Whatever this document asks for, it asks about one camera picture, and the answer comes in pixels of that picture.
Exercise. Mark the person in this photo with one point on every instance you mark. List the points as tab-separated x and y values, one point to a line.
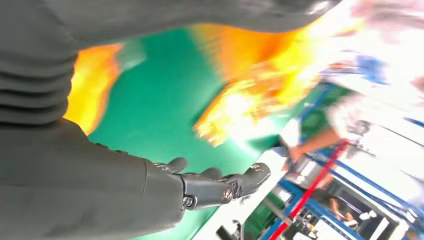
374	99

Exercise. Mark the yellow taped cardboard mat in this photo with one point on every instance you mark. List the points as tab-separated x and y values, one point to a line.
258	89

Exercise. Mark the blue metal rack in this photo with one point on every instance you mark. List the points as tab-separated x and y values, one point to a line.
364	180

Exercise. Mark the green plastic crate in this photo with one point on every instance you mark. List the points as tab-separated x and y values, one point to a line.
261	215

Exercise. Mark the red metal pole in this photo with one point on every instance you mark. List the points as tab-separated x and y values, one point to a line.
308	195

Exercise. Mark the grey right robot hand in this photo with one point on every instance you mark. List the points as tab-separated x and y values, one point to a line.
82	192

